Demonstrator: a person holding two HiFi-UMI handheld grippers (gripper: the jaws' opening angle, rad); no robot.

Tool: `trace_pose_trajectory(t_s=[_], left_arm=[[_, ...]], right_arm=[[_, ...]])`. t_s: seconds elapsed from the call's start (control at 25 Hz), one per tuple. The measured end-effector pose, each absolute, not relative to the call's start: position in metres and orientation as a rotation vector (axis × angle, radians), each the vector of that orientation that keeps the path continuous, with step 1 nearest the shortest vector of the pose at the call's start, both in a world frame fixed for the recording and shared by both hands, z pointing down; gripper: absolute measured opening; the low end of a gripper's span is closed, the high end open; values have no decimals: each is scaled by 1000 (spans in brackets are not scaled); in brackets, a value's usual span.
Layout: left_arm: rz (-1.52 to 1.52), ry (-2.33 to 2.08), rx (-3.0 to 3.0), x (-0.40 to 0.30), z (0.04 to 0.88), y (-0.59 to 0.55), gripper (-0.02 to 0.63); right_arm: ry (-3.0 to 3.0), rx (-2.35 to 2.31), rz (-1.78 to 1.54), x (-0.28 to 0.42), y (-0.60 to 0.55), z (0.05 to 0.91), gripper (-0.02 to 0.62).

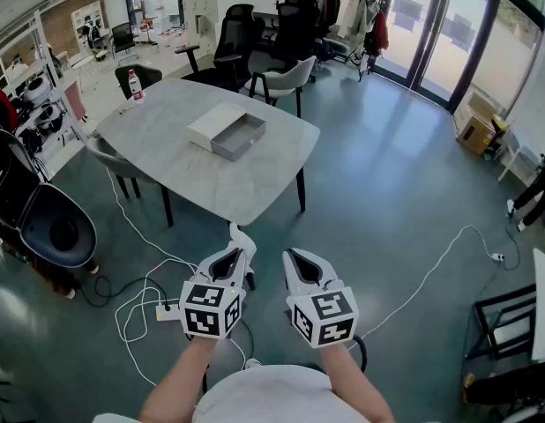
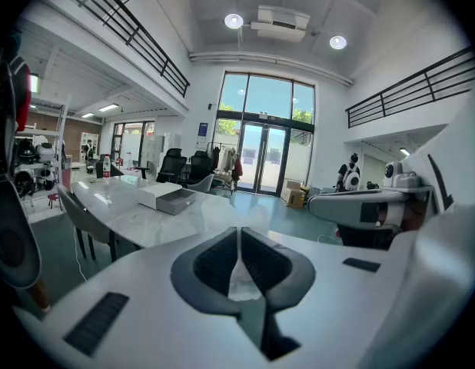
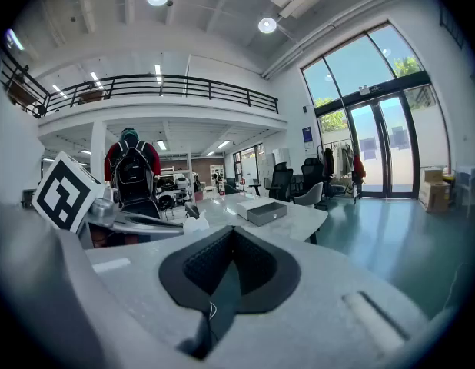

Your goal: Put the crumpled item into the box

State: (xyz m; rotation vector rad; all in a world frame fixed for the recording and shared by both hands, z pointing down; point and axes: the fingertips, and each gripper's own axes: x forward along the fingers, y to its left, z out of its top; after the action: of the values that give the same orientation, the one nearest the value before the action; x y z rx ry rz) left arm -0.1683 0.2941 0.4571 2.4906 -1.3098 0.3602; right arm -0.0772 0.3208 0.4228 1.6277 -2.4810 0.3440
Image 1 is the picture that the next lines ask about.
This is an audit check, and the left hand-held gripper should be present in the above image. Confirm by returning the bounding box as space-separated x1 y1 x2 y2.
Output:
178 247 257 341

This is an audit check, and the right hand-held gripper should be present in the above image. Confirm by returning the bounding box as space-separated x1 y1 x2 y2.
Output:
281 248 360 350

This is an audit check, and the white grey box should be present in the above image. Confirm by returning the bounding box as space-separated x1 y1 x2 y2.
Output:
186 100 267 163

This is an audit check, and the person's right forearm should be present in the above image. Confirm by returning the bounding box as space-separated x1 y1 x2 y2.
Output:
318 341 395 423

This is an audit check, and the person's left forearm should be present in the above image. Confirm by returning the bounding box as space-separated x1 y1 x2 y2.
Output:
138 335 221 423

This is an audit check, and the brown cardboard box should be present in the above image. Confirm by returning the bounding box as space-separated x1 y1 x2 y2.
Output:
454 92 506 156

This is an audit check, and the person's white shirt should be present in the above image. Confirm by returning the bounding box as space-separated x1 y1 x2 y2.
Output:
93 363 371 423

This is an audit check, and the light grey shell chair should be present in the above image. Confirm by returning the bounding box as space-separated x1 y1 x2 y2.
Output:
243 55 317 119

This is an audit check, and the clear water bottle red label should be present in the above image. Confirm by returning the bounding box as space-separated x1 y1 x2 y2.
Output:
127 68 146 106

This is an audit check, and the black low-back chair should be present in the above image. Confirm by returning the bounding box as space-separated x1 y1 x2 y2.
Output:
114 63 164 101

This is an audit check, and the black mesh office chair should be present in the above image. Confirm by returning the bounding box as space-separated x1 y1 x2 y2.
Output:
268 0 321 72
174 3 266 93

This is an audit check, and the white metal shelf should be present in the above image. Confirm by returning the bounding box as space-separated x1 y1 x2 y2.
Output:
0 10 87 169

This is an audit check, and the black visitor chair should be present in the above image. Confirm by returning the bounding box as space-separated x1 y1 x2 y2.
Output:
108 21 139 64

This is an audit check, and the clothes rack with garments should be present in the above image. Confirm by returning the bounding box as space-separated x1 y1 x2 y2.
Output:
313 0 391 82

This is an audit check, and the white display cabinet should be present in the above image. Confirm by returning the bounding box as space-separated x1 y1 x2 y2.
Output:
70 0 108 57

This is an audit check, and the white cable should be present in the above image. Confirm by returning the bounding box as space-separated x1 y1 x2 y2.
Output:
346 224 496 353
114 257 248 388
104 167 199 269

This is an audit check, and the black cable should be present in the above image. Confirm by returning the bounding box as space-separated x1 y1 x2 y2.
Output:
79 273 173 313

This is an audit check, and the black metal frame stand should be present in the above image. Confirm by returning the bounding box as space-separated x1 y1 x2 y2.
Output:
463 283 539 361

